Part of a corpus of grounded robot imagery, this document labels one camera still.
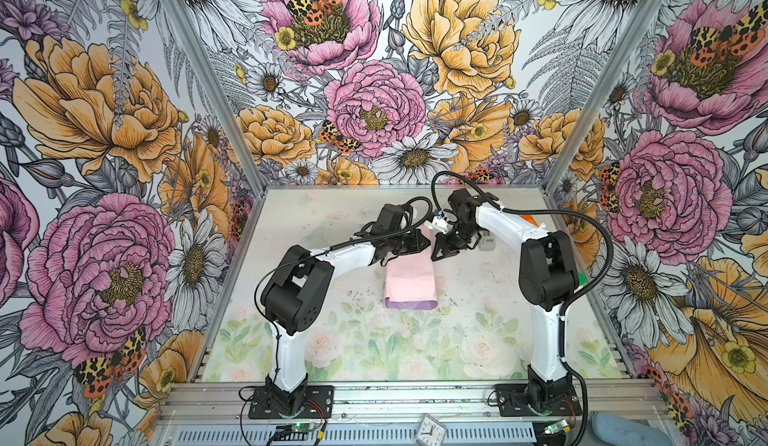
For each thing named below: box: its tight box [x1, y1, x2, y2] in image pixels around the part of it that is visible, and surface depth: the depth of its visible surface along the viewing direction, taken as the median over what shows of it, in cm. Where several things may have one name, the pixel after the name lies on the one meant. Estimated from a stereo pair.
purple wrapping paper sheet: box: [384, 226, 439, 310], surface depth 91 cm
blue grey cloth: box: [591, 412, 673, 446], surface depth 69 cm
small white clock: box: [414, 414, 448, 446], surface depth 70 cm
